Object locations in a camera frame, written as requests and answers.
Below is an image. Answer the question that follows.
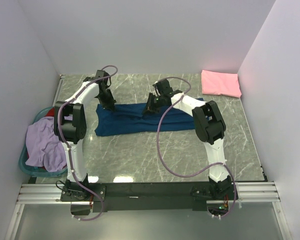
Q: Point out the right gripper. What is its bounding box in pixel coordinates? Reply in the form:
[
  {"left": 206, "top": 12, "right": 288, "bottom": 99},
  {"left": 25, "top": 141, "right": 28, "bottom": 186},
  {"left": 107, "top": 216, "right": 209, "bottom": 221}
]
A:
[{"left": 142, "top": 93, "right": 165, "bottom": 116}]

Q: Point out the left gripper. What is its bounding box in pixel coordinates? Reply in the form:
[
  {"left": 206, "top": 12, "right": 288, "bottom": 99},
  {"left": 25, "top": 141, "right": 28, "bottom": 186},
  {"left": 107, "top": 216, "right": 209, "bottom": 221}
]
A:
[{"left": 96, "top": 88, "right": 116, "bottom": 113}]

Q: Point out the blue t shirt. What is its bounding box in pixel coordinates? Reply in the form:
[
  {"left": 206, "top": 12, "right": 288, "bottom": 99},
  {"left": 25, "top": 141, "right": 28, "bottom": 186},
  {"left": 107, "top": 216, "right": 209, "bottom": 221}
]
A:
[{"left": 94, "top": 103, "right": 195, "bottom": 137}]

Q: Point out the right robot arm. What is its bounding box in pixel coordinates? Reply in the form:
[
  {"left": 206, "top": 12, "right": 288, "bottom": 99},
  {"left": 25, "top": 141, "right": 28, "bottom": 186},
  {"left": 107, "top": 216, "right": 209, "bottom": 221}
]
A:
[{"left": 142, "top": 90, "right": 232, "bottom": 200}]

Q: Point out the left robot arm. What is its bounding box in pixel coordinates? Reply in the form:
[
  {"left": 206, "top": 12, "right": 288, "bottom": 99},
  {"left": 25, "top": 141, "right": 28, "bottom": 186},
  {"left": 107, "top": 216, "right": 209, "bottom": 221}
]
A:
[{"left": 54, "top": 70, "right": 116, "bottom": 201}]

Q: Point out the red t shirt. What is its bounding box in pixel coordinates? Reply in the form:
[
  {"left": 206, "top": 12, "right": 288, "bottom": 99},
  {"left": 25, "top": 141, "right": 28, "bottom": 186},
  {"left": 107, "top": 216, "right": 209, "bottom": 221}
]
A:
[{"left": 45, "top": 108, "right": 55, "bottom": 117}]

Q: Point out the folded pink t shirt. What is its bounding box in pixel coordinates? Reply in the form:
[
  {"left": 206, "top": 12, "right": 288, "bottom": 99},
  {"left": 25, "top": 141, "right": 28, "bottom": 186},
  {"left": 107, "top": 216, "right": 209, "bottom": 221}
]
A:
[{"left": 201, "top": 70, "right": 242, "bottom": 98}]

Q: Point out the lavender t shirt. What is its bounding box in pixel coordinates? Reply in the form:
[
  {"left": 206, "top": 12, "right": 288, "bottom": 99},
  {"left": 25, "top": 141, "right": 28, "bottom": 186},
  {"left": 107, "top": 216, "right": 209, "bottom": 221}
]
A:
[{"left": 25, "top": 116, "right": 67, "bottom": 172}]

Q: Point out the black base beam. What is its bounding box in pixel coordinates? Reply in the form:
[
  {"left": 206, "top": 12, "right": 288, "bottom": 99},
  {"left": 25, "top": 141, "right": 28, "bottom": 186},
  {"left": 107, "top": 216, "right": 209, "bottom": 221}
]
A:
[{"left": 60, "top": 181, "right": 238, "bottom": 213}]

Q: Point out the teal laundry basket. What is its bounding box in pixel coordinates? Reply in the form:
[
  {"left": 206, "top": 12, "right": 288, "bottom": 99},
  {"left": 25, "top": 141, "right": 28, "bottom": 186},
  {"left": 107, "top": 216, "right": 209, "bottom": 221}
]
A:
[{"left": 18, "top": 107, "right": 67, "bottom": 178}]

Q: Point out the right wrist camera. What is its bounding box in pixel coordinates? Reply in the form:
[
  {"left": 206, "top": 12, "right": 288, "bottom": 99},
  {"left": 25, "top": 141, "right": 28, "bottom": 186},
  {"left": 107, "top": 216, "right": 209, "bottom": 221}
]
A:
[{"left": 153, "top": 78, "right": 173, "bottom": 96}]

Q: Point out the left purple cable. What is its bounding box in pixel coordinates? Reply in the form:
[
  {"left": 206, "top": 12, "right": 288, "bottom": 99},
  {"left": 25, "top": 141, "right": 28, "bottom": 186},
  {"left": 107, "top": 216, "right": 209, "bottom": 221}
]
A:
[{"left": 56, "top": 64, "right": 120, "bottom": 223}]

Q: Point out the right aluminium rail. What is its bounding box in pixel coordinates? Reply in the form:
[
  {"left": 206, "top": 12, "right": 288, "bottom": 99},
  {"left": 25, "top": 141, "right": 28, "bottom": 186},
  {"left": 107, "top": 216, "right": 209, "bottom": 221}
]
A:
[{"left": 207, "top": 182, "right": 293, "bottom": 240}]

